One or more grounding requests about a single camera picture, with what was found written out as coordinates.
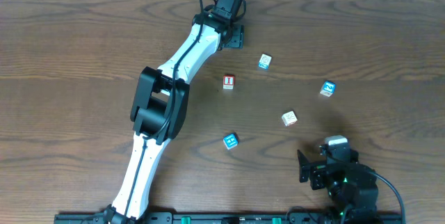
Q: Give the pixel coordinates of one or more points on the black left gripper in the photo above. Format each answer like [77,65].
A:
[237,37]

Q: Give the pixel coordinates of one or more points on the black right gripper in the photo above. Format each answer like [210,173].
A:
[305,167]

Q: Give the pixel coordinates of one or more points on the red letter I block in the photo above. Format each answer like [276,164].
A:
[228,82]

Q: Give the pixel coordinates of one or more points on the blue number 2 block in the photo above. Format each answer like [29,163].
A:
[328,88]

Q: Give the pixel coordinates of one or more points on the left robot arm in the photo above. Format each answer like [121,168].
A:
[160,106]

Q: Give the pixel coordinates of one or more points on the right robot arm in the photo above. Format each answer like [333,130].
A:
[349,184]

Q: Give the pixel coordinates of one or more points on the white blue-sided block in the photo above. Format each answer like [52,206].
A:
[264,61]

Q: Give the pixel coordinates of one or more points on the white M letter block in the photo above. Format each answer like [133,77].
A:
[289,118]

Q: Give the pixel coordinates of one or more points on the blue top block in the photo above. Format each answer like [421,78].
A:
[230,141]

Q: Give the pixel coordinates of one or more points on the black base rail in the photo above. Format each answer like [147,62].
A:
[297,217]

